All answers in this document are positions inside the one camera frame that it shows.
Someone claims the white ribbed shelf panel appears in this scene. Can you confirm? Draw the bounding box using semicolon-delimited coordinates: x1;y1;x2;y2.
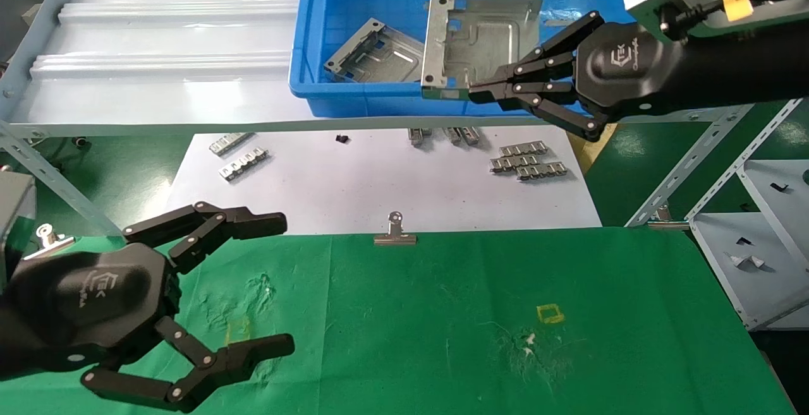
13;0;313;126

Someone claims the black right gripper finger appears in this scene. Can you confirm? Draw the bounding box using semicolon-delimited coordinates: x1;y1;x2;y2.
468;11;606;97
469;81;618;143

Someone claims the sheet metal bracket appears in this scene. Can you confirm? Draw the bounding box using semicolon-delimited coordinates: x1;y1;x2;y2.
324;18;425;83
420;0;544;100

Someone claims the grey slotted metal rack frame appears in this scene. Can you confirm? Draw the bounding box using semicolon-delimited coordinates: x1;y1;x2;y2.
0;0;809;239

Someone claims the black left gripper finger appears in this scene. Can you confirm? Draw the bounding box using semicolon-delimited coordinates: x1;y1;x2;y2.
122;202;288;275
80;316;296;413

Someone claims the white paper sheet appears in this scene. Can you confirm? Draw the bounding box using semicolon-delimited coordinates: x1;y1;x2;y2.
166;126;601;236

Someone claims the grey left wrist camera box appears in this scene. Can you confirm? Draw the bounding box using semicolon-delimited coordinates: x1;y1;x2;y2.
0;171;37;289

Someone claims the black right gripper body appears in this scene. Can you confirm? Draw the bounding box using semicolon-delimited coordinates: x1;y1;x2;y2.
572;21;688;119

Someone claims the silver binder clip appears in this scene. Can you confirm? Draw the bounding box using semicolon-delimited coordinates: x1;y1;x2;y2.
22;224;75;258
646;203;690;231
373;212;418;246

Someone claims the grey metal side shelf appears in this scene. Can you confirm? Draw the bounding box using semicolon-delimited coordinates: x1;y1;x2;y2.
686;159;809;332

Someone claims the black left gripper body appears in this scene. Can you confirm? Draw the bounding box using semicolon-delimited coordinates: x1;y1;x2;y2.
14;243;182;375

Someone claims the blue plastic bin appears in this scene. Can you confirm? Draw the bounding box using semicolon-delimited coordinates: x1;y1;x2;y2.
288;0;636;119

